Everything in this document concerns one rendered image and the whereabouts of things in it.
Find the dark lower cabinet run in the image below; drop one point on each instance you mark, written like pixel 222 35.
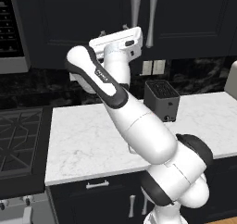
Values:
pixel 223 187

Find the dark drawer front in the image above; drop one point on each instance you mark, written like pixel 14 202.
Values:
pixel 71 187

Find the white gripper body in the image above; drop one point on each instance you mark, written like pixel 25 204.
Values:
pixel 117 39

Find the white wall outlet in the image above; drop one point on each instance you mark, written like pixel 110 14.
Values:
pixel 153 67

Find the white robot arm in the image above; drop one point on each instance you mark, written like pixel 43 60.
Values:
pixel 145 132

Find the white rounded appliance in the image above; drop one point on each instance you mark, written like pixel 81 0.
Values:
pixel 232 81

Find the silver stove knob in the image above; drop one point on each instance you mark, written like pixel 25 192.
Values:
pixel 28 200
pixel 3 205

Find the black gas hob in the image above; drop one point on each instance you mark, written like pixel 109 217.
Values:
pixel 18 141

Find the dark upper cabinet door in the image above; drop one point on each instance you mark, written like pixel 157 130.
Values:
pixel 77 14
pixel 191 14

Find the black toaster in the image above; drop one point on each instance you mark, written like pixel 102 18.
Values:
pixel 162 99

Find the dark cabinet door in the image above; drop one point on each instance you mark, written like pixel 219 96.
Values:
pixel 77 14
pixel 92 210
pixel 191 14

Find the silver stove front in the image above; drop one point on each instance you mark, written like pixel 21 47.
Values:
pixel 24 214

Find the dark lower cabinet door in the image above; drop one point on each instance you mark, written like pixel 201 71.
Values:
pixel 92 210

